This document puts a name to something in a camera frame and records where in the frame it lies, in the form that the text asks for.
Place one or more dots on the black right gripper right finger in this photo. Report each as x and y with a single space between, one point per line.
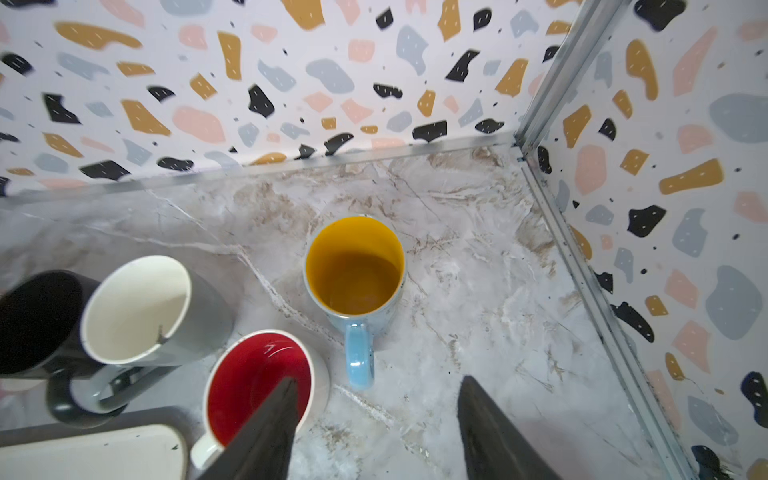
493 447

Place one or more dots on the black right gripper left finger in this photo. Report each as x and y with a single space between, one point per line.
262 448

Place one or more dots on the white mug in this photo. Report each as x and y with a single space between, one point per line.
245 375

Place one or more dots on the grey mug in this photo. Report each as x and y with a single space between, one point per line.
146 319

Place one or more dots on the blue glazed mug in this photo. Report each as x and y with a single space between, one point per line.
354 271

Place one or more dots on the black mug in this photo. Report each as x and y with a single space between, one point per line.
40 340

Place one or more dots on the beige plastic tray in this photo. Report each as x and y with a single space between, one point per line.
149 444

